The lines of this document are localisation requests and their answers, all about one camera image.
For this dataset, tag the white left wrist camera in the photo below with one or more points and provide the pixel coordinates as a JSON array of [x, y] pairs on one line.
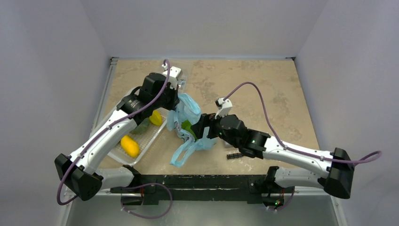
[[175, 74]]

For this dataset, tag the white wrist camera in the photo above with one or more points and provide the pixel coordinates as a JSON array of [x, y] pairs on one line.
[[175, 74], [224, 106]]

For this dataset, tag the green fake fruit in bag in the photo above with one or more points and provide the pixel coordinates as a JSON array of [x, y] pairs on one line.
[[186, 125]]

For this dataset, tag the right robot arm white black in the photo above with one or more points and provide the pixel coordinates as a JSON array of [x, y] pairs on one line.
[[330, 171]]

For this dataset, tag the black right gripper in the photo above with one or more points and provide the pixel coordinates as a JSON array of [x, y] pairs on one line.
[[203, 127]]

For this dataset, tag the blue plastic bag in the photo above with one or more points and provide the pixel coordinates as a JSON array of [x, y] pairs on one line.
[[186, 114]]

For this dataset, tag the yellow fake starfruit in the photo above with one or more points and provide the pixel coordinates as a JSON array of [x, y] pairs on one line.
[[156, 118]]

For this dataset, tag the yellow fake lemon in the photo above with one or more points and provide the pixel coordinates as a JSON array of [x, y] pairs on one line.
[[130, 146]]

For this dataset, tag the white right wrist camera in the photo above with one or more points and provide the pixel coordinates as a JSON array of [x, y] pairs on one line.
[[224, 106]]

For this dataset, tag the black T-handle tool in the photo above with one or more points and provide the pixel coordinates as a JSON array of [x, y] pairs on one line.
[[234, 156]]

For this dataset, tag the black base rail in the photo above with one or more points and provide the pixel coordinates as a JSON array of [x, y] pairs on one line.
[[252, 189]]

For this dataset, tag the green circuit board box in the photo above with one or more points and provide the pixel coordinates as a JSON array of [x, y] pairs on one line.
[[226, 145]]

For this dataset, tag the aluminium frame rail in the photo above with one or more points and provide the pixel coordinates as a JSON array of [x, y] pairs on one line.
[[104, 95]]

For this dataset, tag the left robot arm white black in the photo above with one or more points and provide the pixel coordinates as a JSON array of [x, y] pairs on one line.
[[79, 170]]

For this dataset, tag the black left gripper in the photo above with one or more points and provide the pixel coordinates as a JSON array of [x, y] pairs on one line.
[[175, 99]]

